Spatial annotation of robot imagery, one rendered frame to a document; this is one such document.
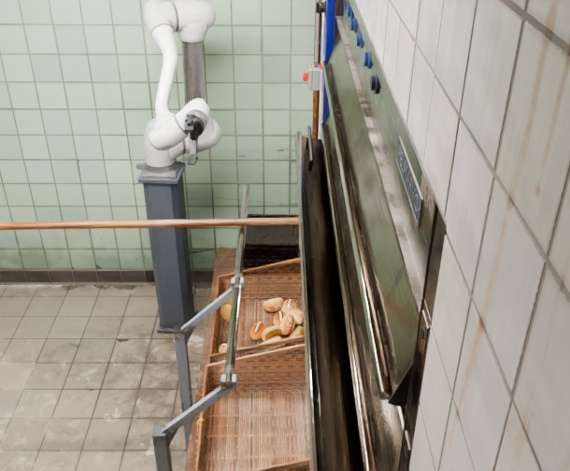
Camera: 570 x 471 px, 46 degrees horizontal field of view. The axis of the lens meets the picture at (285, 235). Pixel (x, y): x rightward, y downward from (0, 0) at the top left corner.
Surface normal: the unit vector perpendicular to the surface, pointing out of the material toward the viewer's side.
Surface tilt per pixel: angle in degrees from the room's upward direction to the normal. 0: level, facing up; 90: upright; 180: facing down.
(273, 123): 90
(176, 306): 90
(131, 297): 0
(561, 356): 90
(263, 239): 0
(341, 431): 10
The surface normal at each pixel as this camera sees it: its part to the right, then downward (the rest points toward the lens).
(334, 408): 0.18, -0.83
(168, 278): -0.06, 0.53
